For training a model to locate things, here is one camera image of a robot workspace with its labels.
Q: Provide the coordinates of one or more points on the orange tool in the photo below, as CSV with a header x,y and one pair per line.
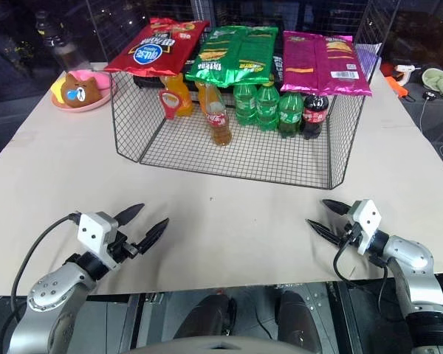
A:
x,y
398,86

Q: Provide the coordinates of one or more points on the grey rounded robot body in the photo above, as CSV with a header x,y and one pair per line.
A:
x,y
221,348

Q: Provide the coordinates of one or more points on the pale green cloth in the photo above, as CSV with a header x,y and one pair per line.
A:
x,y
439,81

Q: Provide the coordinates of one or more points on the white glue gun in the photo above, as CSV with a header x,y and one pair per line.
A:
x,y
406,69

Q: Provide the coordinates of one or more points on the magenta chips bag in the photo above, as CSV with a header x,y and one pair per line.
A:
x,y
325,62

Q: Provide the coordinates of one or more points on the glass bottle with amber drink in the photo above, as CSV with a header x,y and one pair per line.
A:
x,y
219,125

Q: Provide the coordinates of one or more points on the beige table cover sheet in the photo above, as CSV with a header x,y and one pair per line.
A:
x,y
59,166

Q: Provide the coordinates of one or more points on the green soda plastic bottle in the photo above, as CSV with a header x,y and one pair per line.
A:
x,y
268,110
291,118
245,107

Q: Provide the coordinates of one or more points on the pale purple item behind rack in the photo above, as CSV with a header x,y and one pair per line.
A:
x,y
367,59

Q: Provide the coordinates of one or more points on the clear plastic bottle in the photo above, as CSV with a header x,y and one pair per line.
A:
x,y
68,48

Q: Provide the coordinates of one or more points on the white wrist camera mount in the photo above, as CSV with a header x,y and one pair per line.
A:
x,y
92,230
369,221

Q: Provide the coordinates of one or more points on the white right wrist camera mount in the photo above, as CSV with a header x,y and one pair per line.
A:
x,y
369,221

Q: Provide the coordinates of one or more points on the small black device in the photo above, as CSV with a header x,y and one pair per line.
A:
x,y
429,95

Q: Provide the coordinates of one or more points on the dark rounded shape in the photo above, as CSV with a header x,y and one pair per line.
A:
x,y
206,321
299,317

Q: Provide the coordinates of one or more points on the red chips bag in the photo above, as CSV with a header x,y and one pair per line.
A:
x,y
158,48

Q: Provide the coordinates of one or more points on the pink plate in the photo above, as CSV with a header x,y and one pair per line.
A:
x,y
96,104

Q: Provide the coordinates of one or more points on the brown bear plush toy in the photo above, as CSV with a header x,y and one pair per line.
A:
x,y
83,92

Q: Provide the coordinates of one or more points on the orange soda plastic bottle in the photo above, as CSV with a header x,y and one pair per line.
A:
x,y
184,99
202,97

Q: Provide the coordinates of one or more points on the green chips bag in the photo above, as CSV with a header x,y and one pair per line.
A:
x,y
229,55

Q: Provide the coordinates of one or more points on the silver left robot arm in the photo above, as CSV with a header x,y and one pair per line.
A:
x,y
55,295

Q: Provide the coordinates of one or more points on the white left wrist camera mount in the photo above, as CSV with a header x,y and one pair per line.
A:
x,y
92,230

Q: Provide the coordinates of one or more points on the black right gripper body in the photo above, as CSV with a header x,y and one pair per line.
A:
x,y
352,236

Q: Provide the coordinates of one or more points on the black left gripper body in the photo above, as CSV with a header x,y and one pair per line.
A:
x,y
118,249

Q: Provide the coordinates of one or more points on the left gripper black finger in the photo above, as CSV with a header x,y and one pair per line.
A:
x,y
153,236
130,214

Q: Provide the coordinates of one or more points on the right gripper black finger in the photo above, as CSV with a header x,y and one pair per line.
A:
x,y
325,232
337,208

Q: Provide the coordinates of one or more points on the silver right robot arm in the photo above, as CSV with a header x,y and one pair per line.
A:
x,y
417,269

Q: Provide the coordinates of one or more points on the pink and yellow plush toy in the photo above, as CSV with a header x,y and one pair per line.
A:
x,y
96,76

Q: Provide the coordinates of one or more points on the dark cola plastic bottle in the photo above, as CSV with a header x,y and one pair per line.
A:
x,y
315,118

